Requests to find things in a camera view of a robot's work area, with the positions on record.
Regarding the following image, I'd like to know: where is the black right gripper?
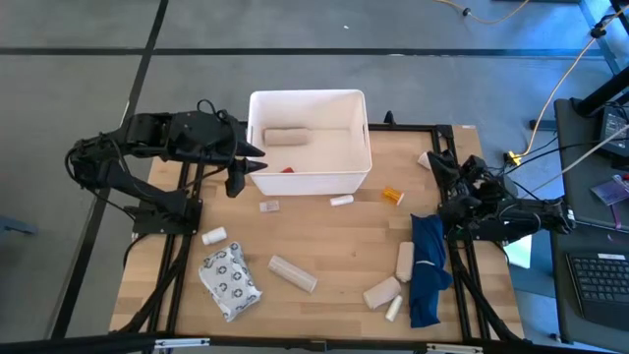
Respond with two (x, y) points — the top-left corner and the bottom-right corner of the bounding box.
(427, 150), (518, 208)

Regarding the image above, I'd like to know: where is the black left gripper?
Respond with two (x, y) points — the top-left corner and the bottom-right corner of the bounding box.
(170, 110), (270, 200)

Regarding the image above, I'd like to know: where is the orange pill bottle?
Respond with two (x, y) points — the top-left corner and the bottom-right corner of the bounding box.
(381, 186), (406, 207)

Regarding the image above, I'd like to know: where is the long bandage roll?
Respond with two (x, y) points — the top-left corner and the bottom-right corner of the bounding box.
(267, 254), (318, 294)

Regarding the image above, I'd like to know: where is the white pouch blue cross print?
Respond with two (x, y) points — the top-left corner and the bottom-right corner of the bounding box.
(198, 241), (263, 324)

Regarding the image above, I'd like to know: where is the white perforated plastic basket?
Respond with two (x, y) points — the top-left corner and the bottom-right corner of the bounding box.
(246, 88), (373, 197)

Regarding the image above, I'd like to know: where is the white pill bottle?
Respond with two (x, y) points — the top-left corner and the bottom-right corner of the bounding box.
(200, 226), (229, 246)

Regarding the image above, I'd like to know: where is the dark blue fabric sleeve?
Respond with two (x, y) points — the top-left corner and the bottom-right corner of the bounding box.
(409, 213), (454, 329)

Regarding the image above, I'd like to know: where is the beige wooden block lower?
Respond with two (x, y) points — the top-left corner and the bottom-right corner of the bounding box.
(363, 275), (403, 311)

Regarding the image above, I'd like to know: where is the black side desk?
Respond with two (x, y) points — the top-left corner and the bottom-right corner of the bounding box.
(552, 96), (629, 345)

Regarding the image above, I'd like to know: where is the white small tube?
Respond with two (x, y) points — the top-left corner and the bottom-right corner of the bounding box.
(384, 294), (404, 324)

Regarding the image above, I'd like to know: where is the purple card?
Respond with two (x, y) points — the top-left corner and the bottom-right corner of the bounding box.
(591, 174), (629, 207)

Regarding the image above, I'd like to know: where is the black desktop device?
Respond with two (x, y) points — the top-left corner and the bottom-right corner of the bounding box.
(596, 104), (629, 159)

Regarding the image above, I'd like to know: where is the black stand leg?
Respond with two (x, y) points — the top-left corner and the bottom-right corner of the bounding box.
(529, 63), (629, 132)

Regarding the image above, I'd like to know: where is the black computer keyboard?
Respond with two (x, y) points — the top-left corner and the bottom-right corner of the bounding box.
(565, 251), (629, 331)

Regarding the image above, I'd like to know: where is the black bar with silver brackets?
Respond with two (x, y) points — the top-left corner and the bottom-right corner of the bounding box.
(0, 331), (629, 354)

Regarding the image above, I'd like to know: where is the grey-blue chair base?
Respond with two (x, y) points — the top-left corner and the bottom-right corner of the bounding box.
(0, 214), (39, 237)

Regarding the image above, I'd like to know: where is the black aluminium table frame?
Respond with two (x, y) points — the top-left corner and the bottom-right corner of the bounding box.
(146, 122), (492, 340)

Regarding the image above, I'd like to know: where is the yellow extension cable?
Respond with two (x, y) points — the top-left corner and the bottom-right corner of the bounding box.
(505, 4), (629, 167)
(433, 0), (531, 26)

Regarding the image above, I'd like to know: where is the black cable bundle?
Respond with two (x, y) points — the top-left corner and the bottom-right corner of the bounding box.
(110, 235), (193, 340)
(445, 230), (525, 344)

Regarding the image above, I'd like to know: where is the white cable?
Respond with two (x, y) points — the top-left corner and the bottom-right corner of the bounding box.
(528, 125), (629, 198)

